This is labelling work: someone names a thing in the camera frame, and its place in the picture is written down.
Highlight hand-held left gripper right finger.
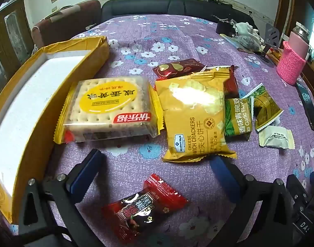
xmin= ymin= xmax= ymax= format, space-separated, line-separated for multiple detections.
xmin=210 ymin=156 xmax=296 ymax=247

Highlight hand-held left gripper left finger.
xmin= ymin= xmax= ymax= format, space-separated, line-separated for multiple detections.
xmin=18 ymin=149 xmax=107 ymax=247

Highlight small cream candy packet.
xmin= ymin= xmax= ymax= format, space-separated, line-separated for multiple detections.
xmin=258 ymin=126 xmax=295 ymax=150

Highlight yellow sandwich cracker packet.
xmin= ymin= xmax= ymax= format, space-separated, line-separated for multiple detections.
xmin=155 ymin=68 xmax=237 ymax=162

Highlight red and black candy packet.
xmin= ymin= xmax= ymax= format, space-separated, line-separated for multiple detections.
xmin=102 ymin=174 xmax=189 ymax=244

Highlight clear cracker packet yellow ends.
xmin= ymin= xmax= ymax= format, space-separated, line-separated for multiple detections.
xmin=54 ymin=77 xmax=165 ymax=144

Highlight green and gold pea packet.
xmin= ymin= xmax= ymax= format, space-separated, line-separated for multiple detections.
xmin=246 ymin=83 xmax=284 ymax=132

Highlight yellow cardboard box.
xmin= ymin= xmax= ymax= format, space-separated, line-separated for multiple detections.
xmin=0 ymin=36 xmax=110 ymax=224

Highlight black phone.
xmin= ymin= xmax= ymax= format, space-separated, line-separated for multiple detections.
xmin=295 ymin=82 xmax=314 ymax=132

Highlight red snack packet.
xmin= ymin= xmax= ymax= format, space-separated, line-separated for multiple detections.
xmin=222 ymin=65 xmax=240 ymax=99

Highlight wooden sideboard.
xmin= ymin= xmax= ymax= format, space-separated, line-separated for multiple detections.
xmin=300 ymin=59 xmax=314 ymax=93

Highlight dark red chip packet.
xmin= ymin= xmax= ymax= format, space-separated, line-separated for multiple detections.
xmin=152 ymin=59 xmax=206 ymax=80

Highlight pink bottle with knit sleeve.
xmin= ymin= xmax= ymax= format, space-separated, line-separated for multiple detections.
xmin=277 ymin=22 xmax=310 ymax=86

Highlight orange snack packet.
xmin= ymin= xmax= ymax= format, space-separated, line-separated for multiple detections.
xmin=266 ymin=49 xmax=282 ymax=66

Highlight blue booklet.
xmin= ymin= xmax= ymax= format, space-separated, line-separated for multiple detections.
xmin=220 ymin=33 xmax=255 ymax=54

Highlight purple floral tablecloth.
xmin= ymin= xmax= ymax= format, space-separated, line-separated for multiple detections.
xmin=31 ymin=14 xmax=314 ymax=247

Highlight white gloves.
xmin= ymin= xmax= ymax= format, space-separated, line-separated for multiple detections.
xmin=234 ymin=22 xmax=261 ymax=42

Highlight wooden glass door cabinet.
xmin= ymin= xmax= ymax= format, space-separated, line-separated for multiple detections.
xmin=0 ymin=0 xmax=35 ymax=101

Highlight grey phone stand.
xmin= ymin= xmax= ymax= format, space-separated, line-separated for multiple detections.
xmin=260 ymin=23 xmax=281 ymax=63

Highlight small black pouch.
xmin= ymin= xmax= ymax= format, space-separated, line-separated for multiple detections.
xmin=216 ymin=18 xmax=236 ymax=34

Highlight brown armchair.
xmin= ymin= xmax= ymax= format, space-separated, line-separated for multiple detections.
xmin=32 ymin=0 xmax=102 ymax=49

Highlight stack of papers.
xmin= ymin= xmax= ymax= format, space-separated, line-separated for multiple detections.
xmin=44 ymin=6 xmax=67 ymax=18

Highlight black sofa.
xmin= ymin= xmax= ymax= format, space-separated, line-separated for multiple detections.
xmin=102 ymin=0 xmax=260 ymax=29

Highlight wooden door frame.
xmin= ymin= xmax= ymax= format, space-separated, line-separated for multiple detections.
xmin=274 ymin=0 xmax=301 ymax=39

